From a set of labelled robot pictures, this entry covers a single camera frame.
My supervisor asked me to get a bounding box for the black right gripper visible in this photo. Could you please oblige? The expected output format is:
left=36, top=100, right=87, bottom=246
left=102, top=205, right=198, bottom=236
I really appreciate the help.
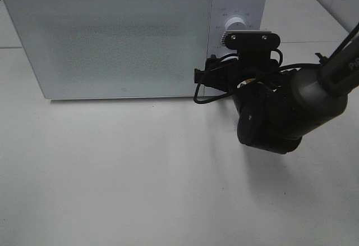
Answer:
left=194, top=49, right=280, bottom=93

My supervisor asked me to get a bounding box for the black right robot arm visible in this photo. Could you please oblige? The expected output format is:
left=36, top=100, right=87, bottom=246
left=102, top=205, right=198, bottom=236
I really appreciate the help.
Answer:
left=194, top=28, right=358, bottom=154

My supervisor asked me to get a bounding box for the upper white power knob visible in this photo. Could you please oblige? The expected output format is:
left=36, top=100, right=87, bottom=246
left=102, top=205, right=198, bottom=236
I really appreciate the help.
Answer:
left=224, top=16, right=247, bottom=31

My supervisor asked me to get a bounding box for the white microwave oven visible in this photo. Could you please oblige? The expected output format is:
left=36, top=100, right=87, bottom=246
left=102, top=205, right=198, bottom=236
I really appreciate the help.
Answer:
left=1, top=0, right=268, bottom=101

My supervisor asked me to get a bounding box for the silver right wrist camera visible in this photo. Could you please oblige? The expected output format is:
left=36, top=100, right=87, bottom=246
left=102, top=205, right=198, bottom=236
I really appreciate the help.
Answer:
left=221, top=30, right=280, bottom=51

